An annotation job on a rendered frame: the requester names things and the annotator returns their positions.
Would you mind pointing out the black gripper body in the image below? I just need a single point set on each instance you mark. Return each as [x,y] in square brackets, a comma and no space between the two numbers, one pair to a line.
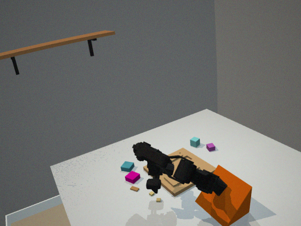
[155,182]

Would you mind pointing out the magenta square block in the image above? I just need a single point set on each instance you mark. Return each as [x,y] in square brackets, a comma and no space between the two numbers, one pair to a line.
[132,177]

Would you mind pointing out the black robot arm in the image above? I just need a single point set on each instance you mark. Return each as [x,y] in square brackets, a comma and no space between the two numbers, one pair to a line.
[186,171]

